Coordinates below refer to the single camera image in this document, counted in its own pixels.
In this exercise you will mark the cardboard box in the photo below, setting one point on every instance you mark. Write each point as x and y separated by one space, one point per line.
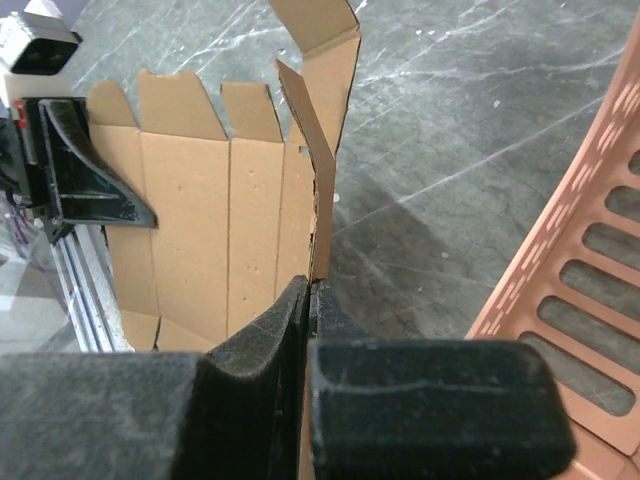
243 207

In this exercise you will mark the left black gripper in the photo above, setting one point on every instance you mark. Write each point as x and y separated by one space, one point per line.
51 170

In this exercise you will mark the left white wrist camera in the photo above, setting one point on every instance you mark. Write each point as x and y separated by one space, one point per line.
36 40

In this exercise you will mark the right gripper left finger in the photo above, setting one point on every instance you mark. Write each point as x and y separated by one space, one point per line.
231 413

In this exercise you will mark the orange plastic file organizer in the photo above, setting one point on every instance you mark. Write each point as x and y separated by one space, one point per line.
572 288

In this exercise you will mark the aluminium mounting rail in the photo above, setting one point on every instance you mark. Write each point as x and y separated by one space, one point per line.
84 270

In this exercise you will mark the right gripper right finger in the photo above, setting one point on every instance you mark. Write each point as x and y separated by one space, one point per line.
429 409

